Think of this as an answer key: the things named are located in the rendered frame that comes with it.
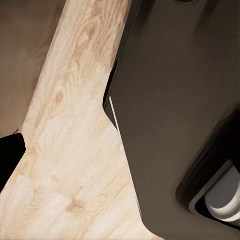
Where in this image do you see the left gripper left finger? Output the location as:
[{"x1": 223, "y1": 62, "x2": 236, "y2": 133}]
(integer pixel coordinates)
[{"x1": 0, "y1": 132, "x2": 26, "y2": 194}]

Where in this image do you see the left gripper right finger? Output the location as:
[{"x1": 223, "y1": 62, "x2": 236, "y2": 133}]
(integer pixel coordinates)
[{"x1": 224, "y1": 133, "x2": 240, "y2": 173}]

